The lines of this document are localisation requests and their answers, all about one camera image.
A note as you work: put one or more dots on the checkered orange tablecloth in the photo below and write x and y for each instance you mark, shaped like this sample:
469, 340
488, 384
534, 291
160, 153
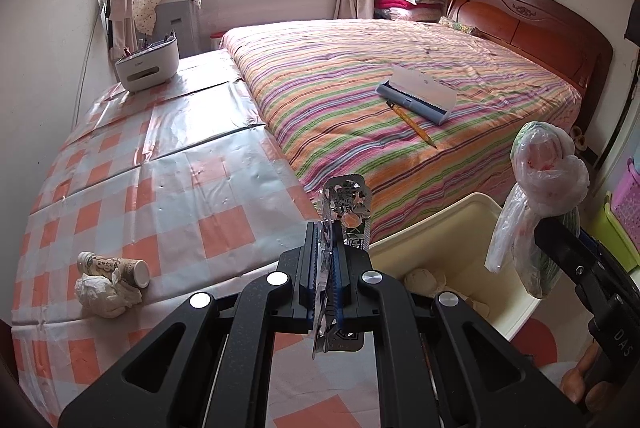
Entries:
185, 177

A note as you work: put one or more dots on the silver foil wrapper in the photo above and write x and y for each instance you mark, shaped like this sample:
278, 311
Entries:
343, 237

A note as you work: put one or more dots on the green bag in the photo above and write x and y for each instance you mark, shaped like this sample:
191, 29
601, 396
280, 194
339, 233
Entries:
550, 181

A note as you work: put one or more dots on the green plastic basket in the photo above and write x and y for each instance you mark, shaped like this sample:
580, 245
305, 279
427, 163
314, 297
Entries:
606, 228

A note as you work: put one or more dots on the green plush monster toy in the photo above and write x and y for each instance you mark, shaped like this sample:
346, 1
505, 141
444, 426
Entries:
429, 284

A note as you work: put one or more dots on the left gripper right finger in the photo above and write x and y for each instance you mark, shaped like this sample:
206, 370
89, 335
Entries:
440, 364

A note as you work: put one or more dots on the yellow pencil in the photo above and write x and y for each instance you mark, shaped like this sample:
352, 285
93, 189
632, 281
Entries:
411, 123

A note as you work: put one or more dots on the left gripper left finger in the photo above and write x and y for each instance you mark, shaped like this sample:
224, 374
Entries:
207, 364

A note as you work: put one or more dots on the red wooden headboard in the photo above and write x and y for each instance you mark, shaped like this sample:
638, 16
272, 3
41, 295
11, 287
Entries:
549, 34

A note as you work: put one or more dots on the cream plastic trash bin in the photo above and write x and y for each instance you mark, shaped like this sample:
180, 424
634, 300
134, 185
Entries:
455, 241

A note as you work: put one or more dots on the white desktop organizer box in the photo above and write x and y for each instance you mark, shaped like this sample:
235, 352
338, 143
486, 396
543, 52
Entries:
149, 67

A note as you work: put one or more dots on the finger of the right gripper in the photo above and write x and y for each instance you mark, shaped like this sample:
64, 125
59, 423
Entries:
578, 256

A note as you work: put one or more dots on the pink plastic basket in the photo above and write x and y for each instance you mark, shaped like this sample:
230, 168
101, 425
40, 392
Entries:
626, 202

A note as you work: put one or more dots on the grey white notebook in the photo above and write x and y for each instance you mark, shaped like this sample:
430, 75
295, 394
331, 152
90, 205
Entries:
420, 93

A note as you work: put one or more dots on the grey air cooler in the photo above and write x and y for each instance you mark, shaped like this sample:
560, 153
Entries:
181, 18

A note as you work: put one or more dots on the person right hand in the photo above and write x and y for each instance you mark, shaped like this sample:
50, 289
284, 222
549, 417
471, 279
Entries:
573, 383

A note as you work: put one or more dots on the white tissue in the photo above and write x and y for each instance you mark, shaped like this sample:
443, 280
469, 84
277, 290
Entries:
106, 296

